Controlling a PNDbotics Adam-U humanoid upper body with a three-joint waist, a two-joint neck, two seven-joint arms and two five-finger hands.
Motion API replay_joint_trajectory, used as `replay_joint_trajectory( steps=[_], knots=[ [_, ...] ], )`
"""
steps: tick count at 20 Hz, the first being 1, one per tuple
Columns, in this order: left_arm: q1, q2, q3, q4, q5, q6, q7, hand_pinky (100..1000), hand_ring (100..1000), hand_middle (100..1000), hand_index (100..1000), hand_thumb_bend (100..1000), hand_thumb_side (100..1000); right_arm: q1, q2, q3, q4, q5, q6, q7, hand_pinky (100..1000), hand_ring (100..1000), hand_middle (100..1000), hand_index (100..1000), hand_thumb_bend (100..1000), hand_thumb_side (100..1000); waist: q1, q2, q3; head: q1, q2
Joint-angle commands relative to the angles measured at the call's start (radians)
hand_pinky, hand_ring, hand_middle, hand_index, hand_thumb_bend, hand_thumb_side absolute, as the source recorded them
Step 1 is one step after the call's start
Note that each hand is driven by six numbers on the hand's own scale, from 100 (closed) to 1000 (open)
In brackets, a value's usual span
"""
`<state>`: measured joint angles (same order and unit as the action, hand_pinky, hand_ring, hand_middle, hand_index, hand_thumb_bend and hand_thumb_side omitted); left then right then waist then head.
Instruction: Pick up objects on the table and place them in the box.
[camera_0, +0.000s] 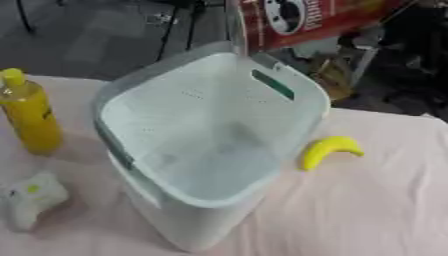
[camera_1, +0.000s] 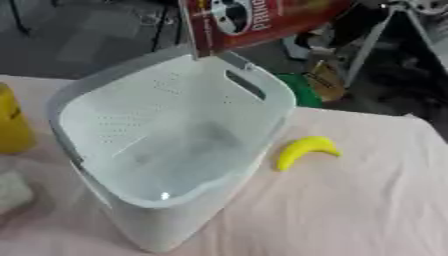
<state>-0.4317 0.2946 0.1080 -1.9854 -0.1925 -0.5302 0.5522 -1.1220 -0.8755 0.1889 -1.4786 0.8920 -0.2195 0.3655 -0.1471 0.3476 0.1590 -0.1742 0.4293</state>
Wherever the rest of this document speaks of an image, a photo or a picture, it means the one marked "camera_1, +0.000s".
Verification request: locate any white soft object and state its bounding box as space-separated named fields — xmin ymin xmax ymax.
xmin=0 ymin=169 xmax=35 ymax=214

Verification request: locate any pale grey plastic basket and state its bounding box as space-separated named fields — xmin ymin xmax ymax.
xmin=45 ymin=46 xmax=298 ymax=254

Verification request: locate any yellow container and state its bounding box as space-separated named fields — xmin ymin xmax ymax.
xmin=0 ymin=82 xmax=39 ymax=155

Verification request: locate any brown paper bag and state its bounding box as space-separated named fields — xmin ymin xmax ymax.
xmin=302 ymin=59 xmax=347 ymax=102

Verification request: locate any yellow toy banana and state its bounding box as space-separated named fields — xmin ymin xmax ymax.
xmin=274 ymin=135 xmax=343 ymax=173

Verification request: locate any red printed can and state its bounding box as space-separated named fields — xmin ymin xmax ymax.
xmin=176 ymin=0 xmax=356 ymax=58

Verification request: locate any white tripod stand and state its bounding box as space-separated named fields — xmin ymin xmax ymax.
xmin=341 ymin=0 xmax=448 ymax=88

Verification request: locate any green bag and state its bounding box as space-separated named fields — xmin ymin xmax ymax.
xmin=274 ymin=72 xmax=324 ymax=108

